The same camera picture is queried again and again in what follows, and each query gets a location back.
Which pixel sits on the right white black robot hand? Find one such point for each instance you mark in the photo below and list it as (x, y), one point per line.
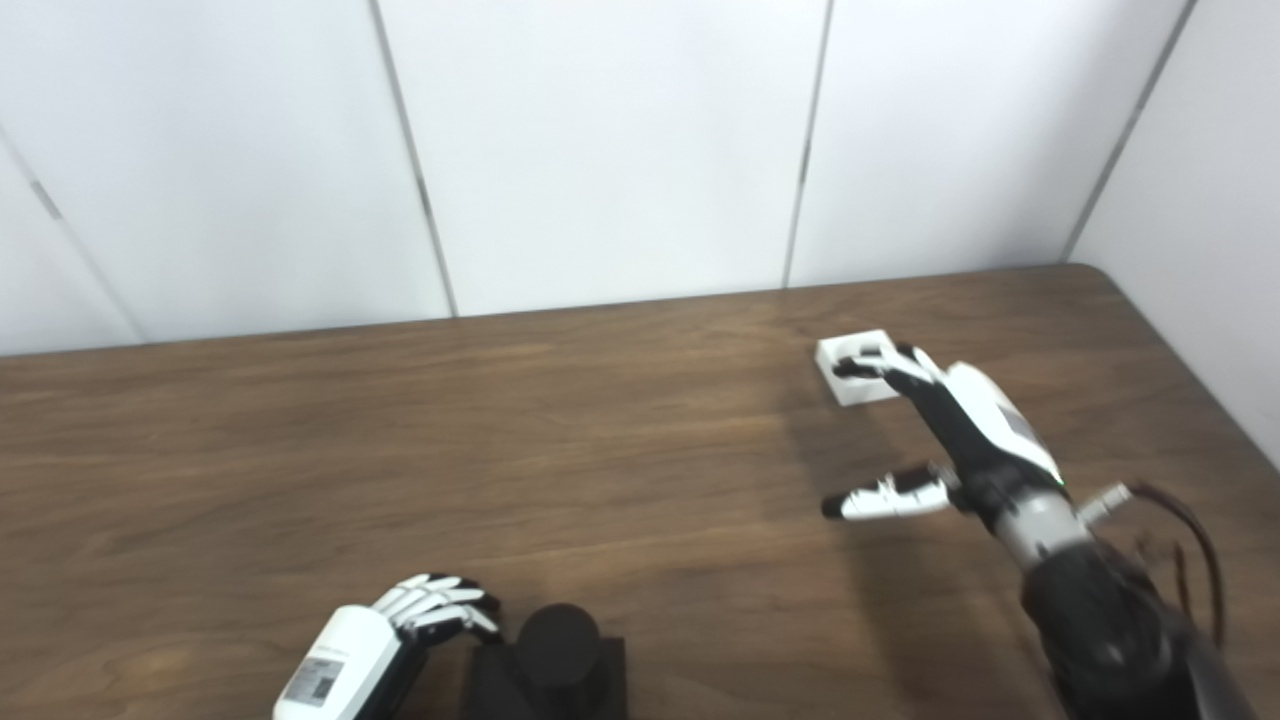
(985, 430)

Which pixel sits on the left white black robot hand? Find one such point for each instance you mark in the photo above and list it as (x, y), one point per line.
(345, 650)

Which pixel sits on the white square piece with hole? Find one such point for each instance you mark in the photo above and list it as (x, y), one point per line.
(860, 390)

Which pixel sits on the black peg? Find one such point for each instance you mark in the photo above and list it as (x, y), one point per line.
(555, 660)

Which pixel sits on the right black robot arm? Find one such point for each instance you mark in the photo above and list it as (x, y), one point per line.
(1110, 620)

